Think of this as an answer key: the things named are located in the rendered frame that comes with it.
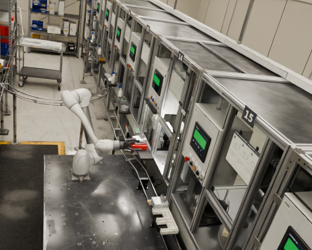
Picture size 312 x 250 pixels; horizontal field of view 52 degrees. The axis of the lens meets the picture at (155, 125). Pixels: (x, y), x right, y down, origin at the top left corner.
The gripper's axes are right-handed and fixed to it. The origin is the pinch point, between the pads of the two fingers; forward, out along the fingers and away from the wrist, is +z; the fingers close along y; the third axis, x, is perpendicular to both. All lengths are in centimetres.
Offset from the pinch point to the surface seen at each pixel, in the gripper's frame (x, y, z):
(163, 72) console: 29, 64, 20
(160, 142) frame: 27.2, -12.3, 32.8
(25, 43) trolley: 404, -25, -121
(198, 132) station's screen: -67, 53, 18
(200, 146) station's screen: -76, 46, 18
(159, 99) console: 24.4, 38.1, 20.5
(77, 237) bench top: -65, -45, -59
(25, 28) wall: 750, -75, -138
